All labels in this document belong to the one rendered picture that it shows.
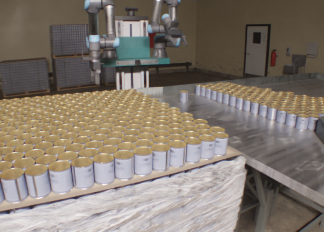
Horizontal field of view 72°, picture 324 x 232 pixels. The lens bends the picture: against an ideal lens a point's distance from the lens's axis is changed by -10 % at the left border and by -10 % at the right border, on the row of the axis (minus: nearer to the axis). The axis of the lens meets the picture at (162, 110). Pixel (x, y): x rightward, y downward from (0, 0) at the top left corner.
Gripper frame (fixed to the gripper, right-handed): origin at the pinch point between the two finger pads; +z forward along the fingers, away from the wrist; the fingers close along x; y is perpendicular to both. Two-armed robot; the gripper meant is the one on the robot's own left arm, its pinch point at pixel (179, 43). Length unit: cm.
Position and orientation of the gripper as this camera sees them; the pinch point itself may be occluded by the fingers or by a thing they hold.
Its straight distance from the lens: 193.8
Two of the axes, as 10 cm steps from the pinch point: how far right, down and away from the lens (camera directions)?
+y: -3.4, 5.0, 8.0
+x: -8.8, 1.4, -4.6
